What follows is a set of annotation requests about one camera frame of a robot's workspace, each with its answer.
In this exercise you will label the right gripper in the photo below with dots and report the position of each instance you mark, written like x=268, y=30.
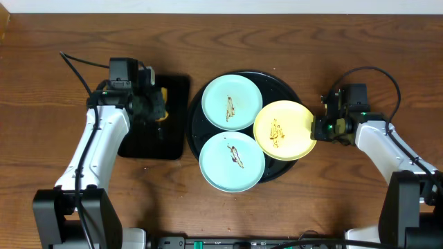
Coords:
x=316, y=131

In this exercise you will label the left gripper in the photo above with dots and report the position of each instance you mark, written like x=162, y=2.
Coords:
x=152, y=104

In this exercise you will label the yellow green sponge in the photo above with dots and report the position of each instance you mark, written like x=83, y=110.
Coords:
x=164, y=92

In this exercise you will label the yellow plate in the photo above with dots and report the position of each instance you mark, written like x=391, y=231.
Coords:
x=282, y=129

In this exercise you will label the mint green plate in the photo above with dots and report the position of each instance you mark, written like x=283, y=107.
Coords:
x=232, y=161
x=231, y=102

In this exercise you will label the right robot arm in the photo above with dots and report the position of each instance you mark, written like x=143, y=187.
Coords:
x=411, y=216

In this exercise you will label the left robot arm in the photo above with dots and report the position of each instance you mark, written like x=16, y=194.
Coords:
x=77, y=212

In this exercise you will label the rectangular black tray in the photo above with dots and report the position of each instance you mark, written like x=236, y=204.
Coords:
x=161, y=139

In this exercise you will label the round black tray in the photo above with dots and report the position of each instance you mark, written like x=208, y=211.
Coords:
x=199, y=129

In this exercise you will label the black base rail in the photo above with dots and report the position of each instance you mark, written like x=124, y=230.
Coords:
x=178, y=242

